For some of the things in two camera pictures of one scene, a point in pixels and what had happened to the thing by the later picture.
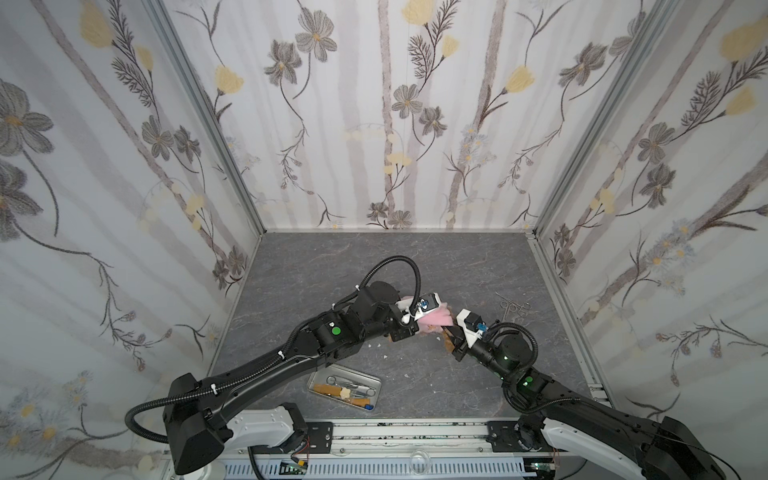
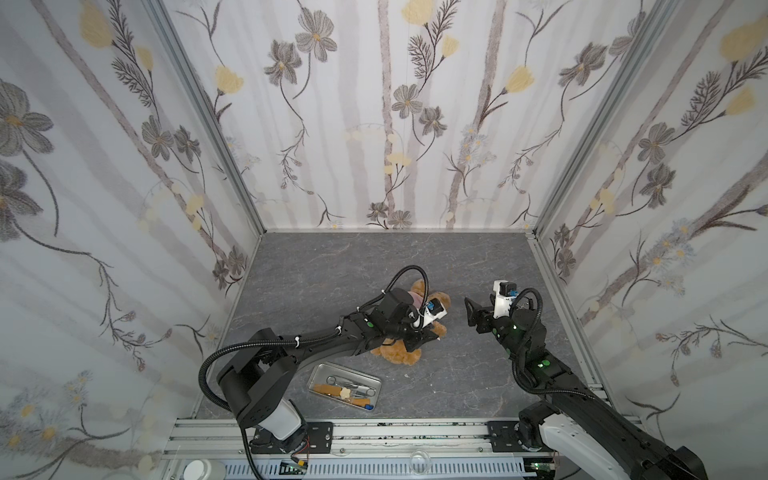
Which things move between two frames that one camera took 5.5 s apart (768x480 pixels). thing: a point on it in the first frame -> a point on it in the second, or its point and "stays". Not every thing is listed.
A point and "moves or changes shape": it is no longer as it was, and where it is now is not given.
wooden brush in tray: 343,392 stays
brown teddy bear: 449,346 -> 397,351
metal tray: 346,385 stays
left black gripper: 405,327 -> 421,335
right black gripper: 458,342 -> 488,318
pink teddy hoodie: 434,321 moves or changes shape
